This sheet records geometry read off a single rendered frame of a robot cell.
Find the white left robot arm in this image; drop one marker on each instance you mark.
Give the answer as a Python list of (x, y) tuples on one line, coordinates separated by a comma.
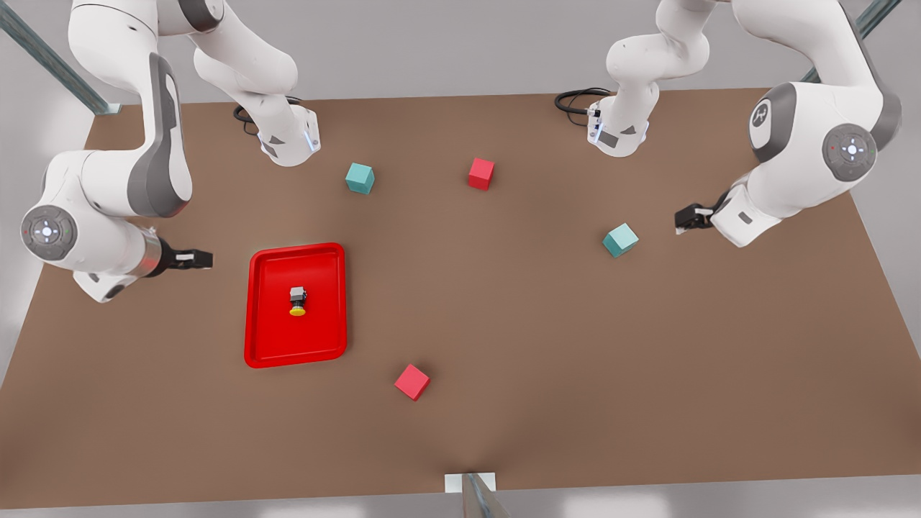
[(806, 144)]

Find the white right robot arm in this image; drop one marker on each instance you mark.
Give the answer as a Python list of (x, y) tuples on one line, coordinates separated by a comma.
[(108, 187)]

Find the teal cube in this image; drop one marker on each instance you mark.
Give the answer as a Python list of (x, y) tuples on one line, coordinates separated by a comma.
[(360, 178), (620, 239)]

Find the red plastic tray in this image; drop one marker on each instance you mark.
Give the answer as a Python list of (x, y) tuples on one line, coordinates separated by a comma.
[(296, 305)]

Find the small grey yellow-capped object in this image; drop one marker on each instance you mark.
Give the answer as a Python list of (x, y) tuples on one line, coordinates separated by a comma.
[(298, 300)]

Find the red cube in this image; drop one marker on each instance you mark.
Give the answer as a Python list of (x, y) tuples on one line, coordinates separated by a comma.
[(481, 173), (411, 382)]

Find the silver frame post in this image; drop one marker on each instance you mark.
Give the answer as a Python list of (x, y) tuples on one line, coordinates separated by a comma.
[(860, 29), (50, 61), (476, 495)]

